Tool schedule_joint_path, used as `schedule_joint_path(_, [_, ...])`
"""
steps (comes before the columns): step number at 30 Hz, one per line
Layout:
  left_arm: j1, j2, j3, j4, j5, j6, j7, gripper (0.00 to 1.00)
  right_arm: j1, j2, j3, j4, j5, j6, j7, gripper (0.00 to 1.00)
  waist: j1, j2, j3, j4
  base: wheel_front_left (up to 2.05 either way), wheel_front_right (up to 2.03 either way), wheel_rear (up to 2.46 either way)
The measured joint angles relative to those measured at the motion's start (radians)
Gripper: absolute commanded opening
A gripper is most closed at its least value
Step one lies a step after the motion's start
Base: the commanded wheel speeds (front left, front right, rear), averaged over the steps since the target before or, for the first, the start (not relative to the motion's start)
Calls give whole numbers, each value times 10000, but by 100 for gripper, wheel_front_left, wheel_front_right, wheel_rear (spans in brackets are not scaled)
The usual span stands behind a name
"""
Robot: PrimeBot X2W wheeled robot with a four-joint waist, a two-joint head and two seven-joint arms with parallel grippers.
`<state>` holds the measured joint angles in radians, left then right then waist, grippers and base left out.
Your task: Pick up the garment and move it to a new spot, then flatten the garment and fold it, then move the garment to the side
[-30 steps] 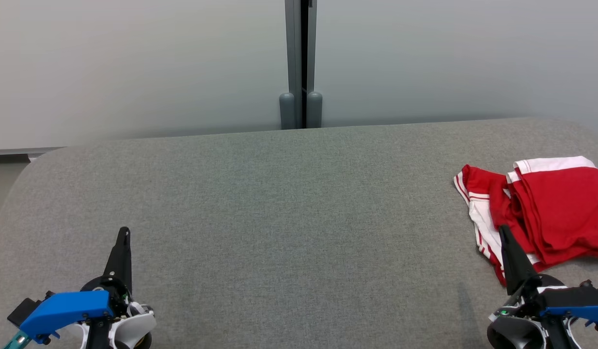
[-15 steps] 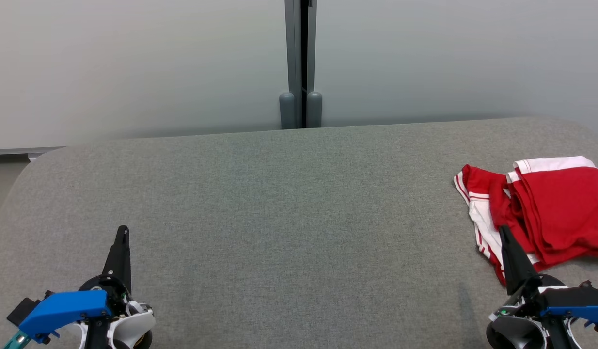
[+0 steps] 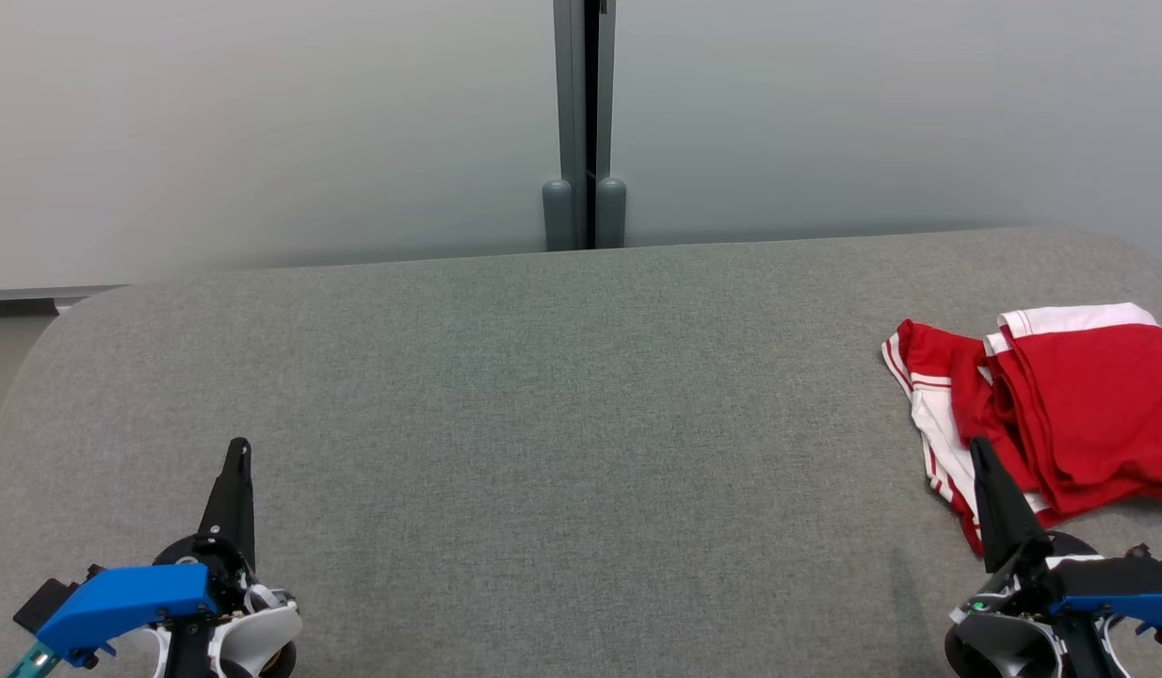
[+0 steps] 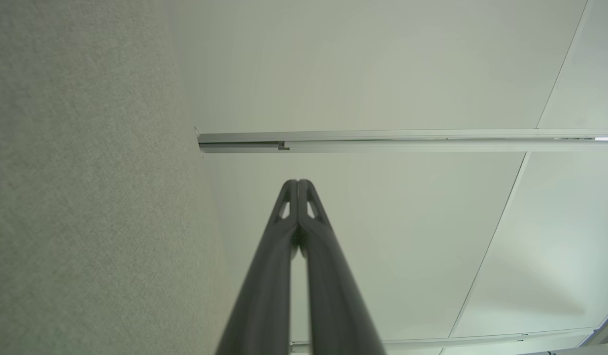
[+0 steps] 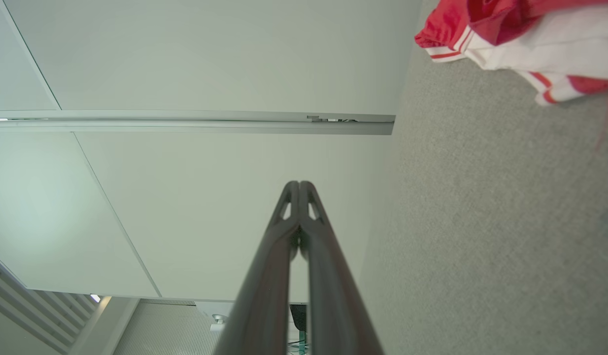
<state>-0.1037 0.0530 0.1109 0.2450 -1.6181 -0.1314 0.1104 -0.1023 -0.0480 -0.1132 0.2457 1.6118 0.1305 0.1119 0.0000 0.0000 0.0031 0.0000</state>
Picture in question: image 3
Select blue camera mount bracket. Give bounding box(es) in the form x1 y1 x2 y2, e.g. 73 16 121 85
1047 556 1162 641
35 563 221 665

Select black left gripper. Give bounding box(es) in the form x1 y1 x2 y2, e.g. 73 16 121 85
155 437 258 614

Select grey metal partition post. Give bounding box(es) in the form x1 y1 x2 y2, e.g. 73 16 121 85
541 0 629 252

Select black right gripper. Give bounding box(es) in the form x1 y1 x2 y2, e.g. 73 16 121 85
961 434 1101 614

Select blue left camera mount bracket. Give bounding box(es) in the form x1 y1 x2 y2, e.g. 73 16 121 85
35 563 221 665

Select left camera cable teal plug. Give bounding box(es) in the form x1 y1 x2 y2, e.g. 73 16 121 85
5 640 64 678

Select red shorts with white waistband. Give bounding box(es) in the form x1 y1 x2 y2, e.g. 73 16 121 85
981 302 1162 517

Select red jersey with white trim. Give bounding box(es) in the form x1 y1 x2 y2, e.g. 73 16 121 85
880 318 1053 557

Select grey wall base rail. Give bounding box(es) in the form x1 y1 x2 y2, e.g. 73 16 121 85
0 285 130 304

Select blue right camera mount bracket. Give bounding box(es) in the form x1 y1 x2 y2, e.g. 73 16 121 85
1047 556 1162 641

